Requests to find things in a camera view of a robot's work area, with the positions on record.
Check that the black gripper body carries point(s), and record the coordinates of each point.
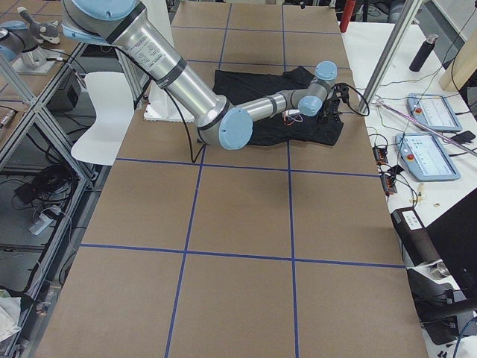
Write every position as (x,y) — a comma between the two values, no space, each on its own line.
(329,111)

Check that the black water bottle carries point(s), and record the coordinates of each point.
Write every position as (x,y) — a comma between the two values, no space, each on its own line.
(423,53)

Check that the black computer monitor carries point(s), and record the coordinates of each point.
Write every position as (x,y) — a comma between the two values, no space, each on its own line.
(454,236)

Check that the teach pendant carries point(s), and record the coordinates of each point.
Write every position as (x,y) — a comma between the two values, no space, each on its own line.
(434,111)
(425,158)

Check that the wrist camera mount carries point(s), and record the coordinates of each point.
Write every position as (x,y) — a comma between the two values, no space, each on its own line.
(341,92)

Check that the upper teach pendant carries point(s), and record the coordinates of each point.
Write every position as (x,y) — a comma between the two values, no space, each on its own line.
(434,111)

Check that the aluminium frame post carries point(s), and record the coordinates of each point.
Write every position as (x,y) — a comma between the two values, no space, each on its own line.
(396,37)

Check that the orange electronics board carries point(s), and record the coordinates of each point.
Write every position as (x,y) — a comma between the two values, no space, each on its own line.
(380,155)

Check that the white plastic chair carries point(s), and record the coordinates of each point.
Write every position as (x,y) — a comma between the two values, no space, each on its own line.
(112,100)

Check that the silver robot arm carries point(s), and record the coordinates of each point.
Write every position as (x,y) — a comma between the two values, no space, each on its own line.
(16,38)
(125,25)

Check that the black graphic t-shirt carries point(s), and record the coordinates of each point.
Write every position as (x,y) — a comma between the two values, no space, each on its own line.
(241,87)

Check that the lower teach pendant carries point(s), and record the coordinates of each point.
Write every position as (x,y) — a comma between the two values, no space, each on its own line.
(425,158)

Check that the black box with label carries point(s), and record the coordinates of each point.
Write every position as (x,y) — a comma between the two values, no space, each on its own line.
(414,236)

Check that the red fire extinguisher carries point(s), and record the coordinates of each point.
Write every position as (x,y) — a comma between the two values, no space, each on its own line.
(346,15)

